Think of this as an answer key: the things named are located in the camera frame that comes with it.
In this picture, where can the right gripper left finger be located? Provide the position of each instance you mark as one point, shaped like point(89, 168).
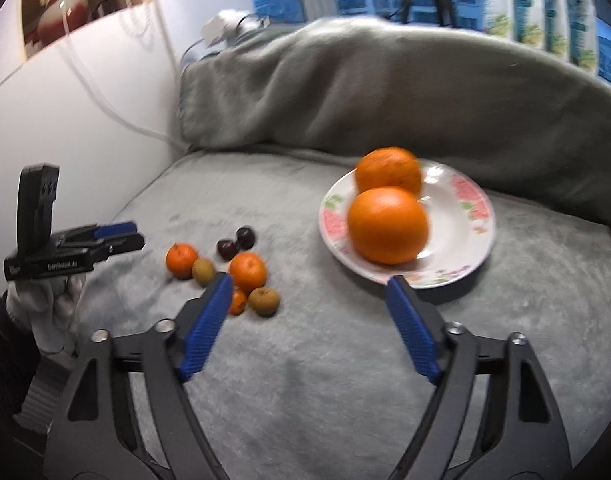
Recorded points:
point(94, 433)

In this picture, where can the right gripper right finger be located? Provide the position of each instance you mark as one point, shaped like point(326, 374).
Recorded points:
point(521, 433)

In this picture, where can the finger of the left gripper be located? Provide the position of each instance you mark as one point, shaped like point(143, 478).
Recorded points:
point(94, 232)
point(117, 245)

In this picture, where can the small mandarin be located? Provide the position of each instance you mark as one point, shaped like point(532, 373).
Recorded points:
point(180, 260)
point(248, 272)

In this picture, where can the brown kiwi-like fruit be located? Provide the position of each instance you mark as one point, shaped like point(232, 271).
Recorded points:
point(264, 301)
point(203, 271)

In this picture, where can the dark plum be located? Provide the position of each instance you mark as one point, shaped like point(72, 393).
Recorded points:
point(246, 237)
point(227, 249)

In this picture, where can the tiny orange kumquat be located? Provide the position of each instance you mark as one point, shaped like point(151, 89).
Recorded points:
point(238, 303)

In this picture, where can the large orange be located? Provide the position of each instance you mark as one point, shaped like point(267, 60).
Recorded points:
point(389, 167)
point(387, 226)

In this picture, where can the white gloved left hand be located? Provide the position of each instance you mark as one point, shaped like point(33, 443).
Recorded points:
point(45, 308)

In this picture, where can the floral white plate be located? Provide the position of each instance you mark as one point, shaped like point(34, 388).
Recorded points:
point(462, 229)

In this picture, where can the white power adapter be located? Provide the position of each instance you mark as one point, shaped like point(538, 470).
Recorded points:
point(226, 25)

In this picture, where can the grey sofa back cushion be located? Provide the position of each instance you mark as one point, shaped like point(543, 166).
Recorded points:
point(514, 118)

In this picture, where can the floral packages on windowsill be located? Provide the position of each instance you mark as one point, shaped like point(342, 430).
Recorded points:
point(563, 28)

